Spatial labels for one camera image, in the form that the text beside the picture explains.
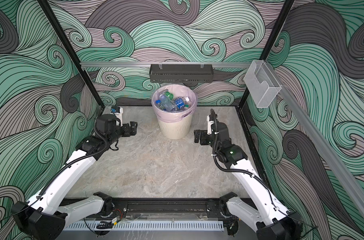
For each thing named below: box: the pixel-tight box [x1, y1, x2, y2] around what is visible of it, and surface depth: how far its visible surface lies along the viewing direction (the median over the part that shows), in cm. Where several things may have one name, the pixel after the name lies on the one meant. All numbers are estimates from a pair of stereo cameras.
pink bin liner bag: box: [151, 84, 198, 123], surface depth 86 cm
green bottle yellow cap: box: [165, 91, 174, 100], surface depth 95 cm
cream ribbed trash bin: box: [157, 112, 193, 140], surface depth 92 cm
